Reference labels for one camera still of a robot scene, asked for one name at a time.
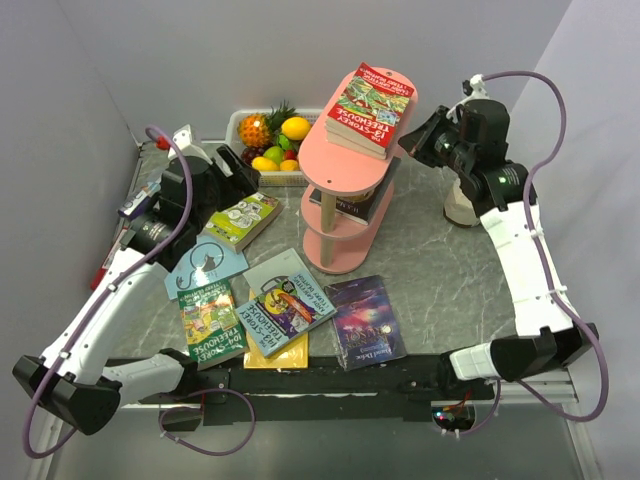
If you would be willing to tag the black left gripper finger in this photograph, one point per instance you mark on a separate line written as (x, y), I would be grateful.
(228, 161)
(246, 180)

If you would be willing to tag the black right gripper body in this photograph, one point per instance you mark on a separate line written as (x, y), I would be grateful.
(450, 152)

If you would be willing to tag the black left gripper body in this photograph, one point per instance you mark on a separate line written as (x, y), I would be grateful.
(219, 193)

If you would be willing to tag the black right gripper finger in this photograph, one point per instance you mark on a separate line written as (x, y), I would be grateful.
(443, 114)
(415, 143)

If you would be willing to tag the red 13-Storey Treehouse book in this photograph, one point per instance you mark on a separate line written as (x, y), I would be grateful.
(370, 107)

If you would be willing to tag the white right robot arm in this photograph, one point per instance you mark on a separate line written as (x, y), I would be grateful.
(546, 336)

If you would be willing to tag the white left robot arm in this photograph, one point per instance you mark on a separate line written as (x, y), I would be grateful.
(71, 378)

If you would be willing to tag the yellow mango front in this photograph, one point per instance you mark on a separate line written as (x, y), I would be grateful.
(264, 164)

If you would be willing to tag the dark red grapes bunch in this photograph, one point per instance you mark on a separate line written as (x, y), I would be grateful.
(250, 153)

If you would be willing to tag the purple white toothpaste box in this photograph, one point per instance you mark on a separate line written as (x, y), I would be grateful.
(138, 202)

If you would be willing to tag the orange pineapple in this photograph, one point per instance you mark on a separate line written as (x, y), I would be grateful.
(254, 130)

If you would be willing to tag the green pear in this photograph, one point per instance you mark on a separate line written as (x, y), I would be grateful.
(275, 154)

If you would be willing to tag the orange fruit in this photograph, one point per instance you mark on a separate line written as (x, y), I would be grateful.
(289, 165)

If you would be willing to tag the lime green paperback book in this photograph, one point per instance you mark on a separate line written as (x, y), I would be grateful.
(237, 226)

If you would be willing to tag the beige wrapped toilet roll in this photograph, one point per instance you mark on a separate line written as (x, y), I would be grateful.
(457, 208)

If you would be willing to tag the red rectangular box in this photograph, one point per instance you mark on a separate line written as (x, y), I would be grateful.
(105, 265)

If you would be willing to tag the light blue cat booklet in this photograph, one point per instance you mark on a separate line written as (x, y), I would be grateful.
(205, 263)

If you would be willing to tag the yellow lemon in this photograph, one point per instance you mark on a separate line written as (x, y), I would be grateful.
(296, 128)

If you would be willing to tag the floral Little Women book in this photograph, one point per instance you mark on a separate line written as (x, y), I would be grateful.
(336, 139)

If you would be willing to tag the black book on shelf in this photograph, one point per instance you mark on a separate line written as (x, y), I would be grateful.
(360, 200)

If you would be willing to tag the grey Great Gatsby book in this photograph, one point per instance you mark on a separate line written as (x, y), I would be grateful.
(269, 273)

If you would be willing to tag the pink three-tier wooden shelf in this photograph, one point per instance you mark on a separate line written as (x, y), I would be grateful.
(333, 243)

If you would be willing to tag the green 104-Storey Treehouse book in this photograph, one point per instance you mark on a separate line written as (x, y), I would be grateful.
(213, 331)

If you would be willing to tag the blue 143-Storey Treehouse book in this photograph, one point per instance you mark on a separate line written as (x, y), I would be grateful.
(293, 307)

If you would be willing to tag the yellow file folder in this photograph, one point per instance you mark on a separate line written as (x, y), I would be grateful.
(294, 355)

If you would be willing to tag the purple shrink-wrapped Robinson Crusoe book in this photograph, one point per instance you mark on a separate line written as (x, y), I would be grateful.
(366, 328)

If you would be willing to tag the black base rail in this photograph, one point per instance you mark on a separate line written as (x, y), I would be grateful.
(402, 389)

